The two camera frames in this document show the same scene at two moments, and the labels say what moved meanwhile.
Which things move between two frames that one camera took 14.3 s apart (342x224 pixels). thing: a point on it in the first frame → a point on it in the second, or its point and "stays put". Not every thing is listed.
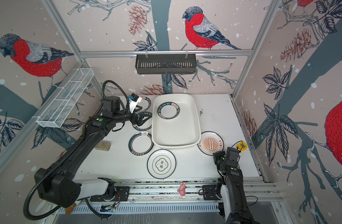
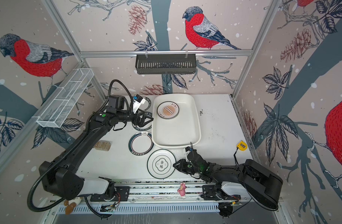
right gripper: (217, 154) → (181, 165)
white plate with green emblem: (161, 164) stays put
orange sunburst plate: (210, 142) → (167, 110)
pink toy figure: (182, 189) stays put
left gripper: (139, 122) stays put
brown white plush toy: (68, 210) stays put
